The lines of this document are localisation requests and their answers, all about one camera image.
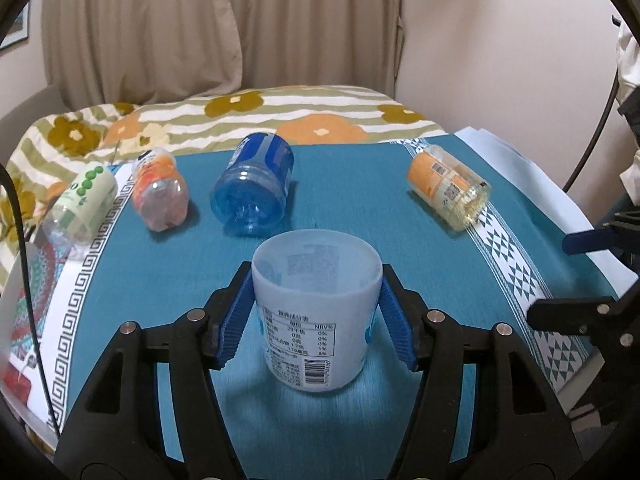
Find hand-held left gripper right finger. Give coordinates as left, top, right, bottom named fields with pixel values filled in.
left=377, top=262, right=583, bottom=480

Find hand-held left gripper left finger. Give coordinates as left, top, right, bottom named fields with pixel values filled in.
left=52, top=261, right=261, bottom=480

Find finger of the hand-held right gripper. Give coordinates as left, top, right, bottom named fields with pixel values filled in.
left=527, top=296, right=640, bottom=352
left=561, top=210, right=640, bottom=257

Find white translucent plastic cup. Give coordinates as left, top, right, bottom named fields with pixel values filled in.
left=251, top=229, right=384, bottom=390

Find white sheet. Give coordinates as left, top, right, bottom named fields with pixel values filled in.
left=452, top=126, right=640, bottom=311

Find teal patterned-border cloth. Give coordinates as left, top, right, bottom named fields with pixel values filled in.
left=47, top=132, right=621, bottom=466

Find blue cut plastic bottle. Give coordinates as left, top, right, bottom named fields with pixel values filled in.
left=210, top=132, right=296, bottom=237

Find orange-label clear bottle right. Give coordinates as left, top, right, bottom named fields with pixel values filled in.
left=406, top=145, right=492, bottom=232

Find orange label plastic bottle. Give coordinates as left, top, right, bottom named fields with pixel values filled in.
left=131, top=148, right=191, bottom=232

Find green dotted label bottle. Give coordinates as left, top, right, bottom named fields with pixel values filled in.
left=42, top=162, right=119, bottom=261

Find white cloth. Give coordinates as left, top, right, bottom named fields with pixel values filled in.
left=614, top=15, right=640, bottom=92

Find colourful patterned mat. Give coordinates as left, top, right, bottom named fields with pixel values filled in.
left=0, top=237, right=103, bottom=411

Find floral striped blanket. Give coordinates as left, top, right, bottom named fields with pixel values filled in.
left=0, top=85, right=449, bottom=281

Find beige curtain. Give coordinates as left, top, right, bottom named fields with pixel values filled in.
left=42, top=0, right=404, bottom=109

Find black cable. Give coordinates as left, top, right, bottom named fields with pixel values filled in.
left=0, top=164, right=58, bottom=428
left=565, top=14, right=622, bottom=194

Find framed wall picture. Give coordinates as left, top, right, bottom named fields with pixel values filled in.
left=0, top=2, right=31, bottom=52

